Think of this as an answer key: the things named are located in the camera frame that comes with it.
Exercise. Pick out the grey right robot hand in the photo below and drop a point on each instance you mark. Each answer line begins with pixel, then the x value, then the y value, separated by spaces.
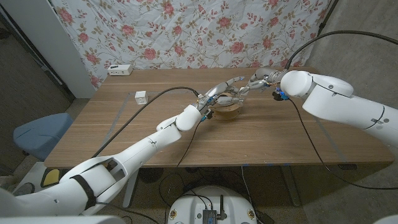
pixel 264 77

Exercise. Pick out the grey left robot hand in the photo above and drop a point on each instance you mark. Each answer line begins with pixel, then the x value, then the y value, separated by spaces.
pixel 217 91

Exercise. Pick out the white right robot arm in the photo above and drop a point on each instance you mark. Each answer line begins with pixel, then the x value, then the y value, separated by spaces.
pixel 339 105

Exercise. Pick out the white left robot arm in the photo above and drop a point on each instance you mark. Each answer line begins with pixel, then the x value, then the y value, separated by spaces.
pixel 140 155

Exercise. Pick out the cardboard filament reel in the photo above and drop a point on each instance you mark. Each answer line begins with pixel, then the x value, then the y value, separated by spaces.
pixel 226 113

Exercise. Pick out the small white cube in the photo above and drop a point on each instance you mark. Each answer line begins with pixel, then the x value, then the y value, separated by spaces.
pixel 141 98

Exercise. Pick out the floral backdrop cloth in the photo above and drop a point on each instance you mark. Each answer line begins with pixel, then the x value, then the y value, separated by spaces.
pixel 192 31

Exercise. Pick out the black backdrop stand pole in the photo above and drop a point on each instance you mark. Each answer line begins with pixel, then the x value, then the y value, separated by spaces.
pixel 326 14

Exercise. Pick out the white power strip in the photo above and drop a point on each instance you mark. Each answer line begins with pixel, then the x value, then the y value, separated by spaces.
pixel 119 70

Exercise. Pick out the grey tape outline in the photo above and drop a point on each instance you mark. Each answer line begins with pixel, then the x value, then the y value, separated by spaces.
pixel 113 124

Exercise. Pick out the grey table leg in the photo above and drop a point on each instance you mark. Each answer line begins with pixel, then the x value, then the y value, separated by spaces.
pixel 290 186

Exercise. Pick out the white robot torso base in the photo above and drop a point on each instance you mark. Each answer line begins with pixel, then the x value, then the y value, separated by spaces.
pixel 192 205

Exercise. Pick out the black antenna box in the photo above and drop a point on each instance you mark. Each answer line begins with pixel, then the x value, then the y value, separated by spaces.
pixel 210 216

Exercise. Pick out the white table leg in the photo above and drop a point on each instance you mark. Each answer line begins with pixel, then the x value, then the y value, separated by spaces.
pixel 130 189

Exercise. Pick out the blue stool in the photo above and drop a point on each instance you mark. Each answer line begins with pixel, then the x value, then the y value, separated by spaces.
pixel 40 133

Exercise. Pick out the white floor mat yellow shapes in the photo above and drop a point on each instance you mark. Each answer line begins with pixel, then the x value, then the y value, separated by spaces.
pixel 49 177

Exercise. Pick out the grey sneaker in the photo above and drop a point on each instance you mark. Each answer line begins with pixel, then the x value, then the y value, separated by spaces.
pixel 24 189

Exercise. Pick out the white wall panel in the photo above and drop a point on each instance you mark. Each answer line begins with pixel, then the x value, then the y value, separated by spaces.
pixel 46 40

